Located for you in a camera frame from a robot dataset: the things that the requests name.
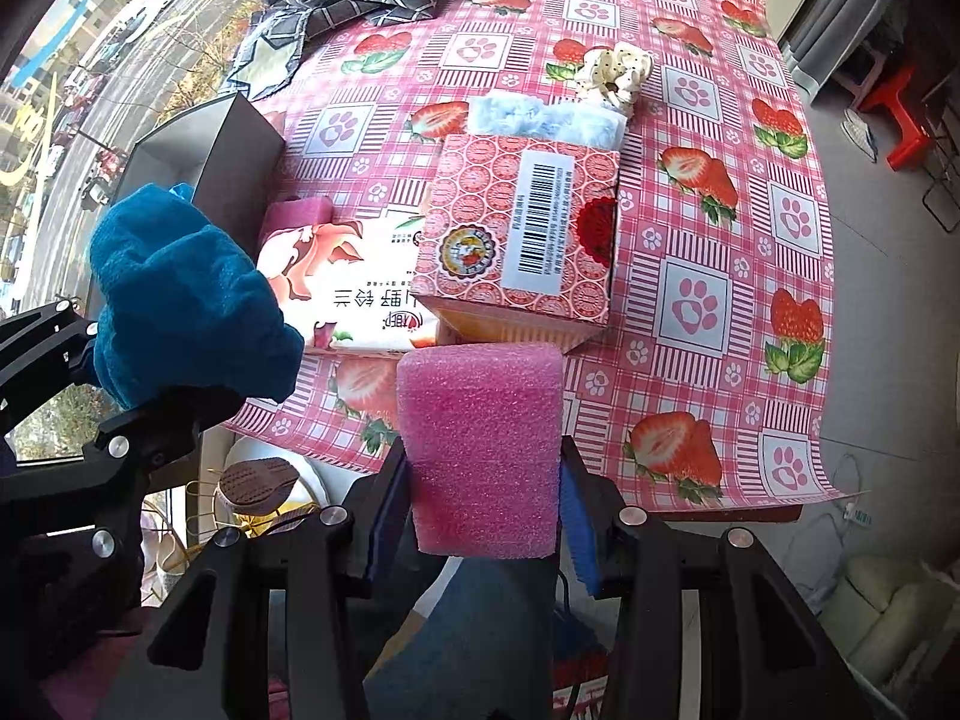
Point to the pink foam block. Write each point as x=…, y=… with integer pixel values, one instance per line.
x=480, y=450

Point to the red patterned cardboard box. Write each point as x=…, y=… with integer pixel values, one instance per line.
x=525, y=240

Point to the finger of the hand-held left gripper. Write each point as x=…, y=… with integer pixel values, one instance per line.
x=150, y=427
x=45, y=345

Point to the white polka-dot scrunchie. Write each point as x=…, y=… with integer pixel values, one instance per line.
x=611, y=75

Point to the white slipper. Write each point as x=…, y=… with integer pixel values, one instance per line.
x=859, y=131

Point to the person's jeans leg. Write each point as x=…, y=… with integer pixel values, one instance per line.
x=465, y=637

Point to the blue towel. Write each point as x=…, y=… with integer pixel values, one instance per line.
x=180, y=300

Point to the grey box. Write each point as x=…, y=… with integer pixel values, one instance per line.
x=225, y=157

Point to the floral tissue pack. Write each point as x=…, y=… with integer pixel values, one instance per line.
x=345, y=292

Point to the red plastic stool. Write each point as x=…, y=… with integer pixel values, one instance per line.
x=896, y=90

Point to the light blue fluffy cloth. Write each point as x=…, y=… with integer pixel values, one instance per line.
x=547, y=120

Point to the brown sole slipper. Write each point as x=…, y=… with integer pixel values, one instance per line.
x=255, y=480

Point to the pink sponge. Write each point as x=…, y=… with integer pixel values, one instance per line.
x=296, y=208

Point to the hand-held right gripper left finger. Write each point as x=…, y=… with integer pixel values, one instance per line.
x=386, y=532

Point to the grey curtain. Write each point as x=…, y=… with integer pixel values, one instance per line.
x=840, y=22

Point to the white cushioned chair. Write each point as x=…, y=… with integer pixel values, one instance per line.
x=877, y=615

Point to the pink strawberry pawprint tablecloth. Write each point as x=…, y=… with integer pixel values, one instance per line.
x=675, y=240

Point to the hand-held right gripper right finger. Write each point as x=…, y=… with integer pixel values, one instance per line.
x=581, y=540

